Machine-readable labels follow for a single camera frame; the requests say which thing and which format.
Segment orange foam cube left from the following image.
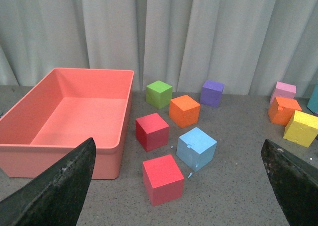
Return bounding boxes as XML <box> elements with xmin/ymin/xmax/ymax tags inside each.
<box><xmin>169</xmin><ymin>95</ymin><xmax>201</xmax><ymax>128</ymax></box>

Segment purple foam cube rear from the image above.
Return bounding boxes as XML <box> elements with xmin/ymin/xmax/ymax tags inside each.
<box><xmin>200</xmin><ymin>80</ymin><xmax>225</xmax><ymax>107</ymax></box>

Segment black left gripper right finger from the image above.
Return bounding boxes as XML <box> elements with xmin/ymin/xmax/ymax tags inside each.
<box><xmin>261</xmin><ymin>139</ymin><xmax>318</xmax><ymax>226</ymax></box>

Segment orange foam cube right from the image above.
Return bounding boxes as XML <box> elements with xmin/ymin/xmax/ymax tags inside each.
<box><xmin>268</xmin><ymin>96</ymin><xmax>302</xmax><ymax>126</ymax></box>

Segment light blue foam cube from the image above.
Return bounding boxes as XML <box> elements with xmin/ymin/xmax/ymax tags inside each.
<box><xmin>176</xmin><ymin>127</ymin><xmax>217</xmax><ymax>172</ymax></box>

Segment green foam cube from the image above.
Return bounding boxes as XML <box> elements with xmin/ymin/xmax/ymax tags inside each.
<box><xmin>146</xmin><ymin>80</ymin><xmax>172</xmax><ymax>109</ymax></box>

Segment yellow foam cube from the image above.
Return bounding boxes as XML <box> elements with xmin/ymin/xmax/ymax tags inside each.
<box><xmin>283</xmin><ymin>110</ymin><xmax>318</xmax><ymax>148</ymax></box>

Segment coral pink plastic bin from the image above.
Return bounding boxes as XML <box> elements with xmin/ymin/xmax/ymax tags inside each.
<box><xmin>0</xmin><ymin>68</ymin><xmax>134</xmax><ymax>180</ymax></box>

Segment grey pleated curtain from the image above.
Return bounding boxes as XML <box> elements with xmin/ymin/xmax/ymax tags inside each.
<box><xmin>0</xmin><ymin>0</ymin><xmax>318</xmax><ymax>96</ymax></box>

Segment orange foam cube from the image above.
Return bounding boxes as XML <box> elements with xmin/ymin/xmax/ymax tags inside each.
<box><xmin>268</xmin><ymin>96</ymin><xmax>302</xmax><ymax>126</ymax></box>
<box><xmin>169</xmin><ymin>95</ymin><xmax>201</xmax><ymax>128</ymax></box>

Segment cyan plastic bin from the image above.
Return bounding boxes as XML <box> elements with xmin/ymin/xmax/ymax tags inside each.
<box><xmin>307</xmin><ymin>84</ymin><xmax>318</xmax><ymax>113</ymax></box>

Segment dark red foam cube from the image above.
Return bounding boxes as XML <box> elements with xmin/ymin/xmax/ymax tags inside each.
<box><xmin>135</xmin><ymin>113</ymin><xmax>170</xmax><ymax>152</ymax></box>

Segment pink foam cube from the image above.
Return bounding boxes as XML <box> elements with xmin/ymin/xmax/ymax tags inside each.
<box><xmin>270</xmin><ymin>81</ymin><xmax>297</xmax><ymax>104</ymax></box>

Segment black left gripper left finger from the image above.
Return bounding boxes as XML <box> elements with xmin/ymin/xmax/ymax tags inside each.
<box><xmin>0</xmin><ymin>138</ymin><xmax>96</xmax><ymax>226</ymax></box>

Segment bright red foam cube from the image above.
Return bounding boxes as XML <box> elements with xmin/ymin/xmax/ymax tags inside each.
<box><xmin>142</xmin><ymin>154</ymin><xmax>184</xmax><ymax>206</ymax></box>

